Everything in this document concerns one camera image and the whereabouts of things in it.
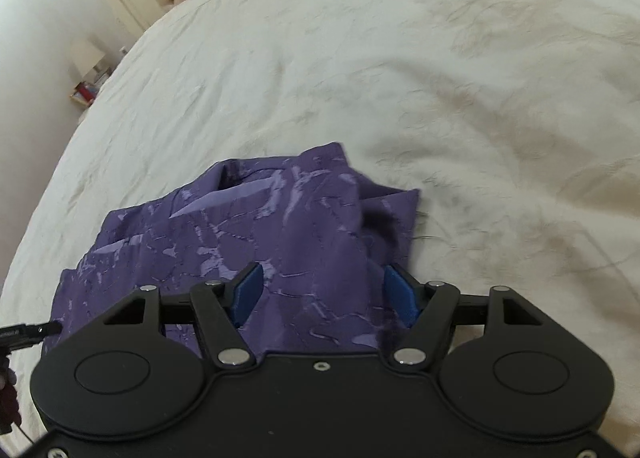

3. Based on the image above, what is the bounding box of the left bedside lamp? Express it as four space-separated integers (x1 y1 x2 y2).
70 39 106 81

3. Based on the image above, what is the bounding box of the cream floral bedspread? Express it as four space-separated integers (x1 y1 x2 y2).
1 0 639 453

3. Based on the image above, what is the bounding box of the purple patterned hooded jacket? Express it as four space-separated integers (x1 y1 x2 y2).
51 143 420 354

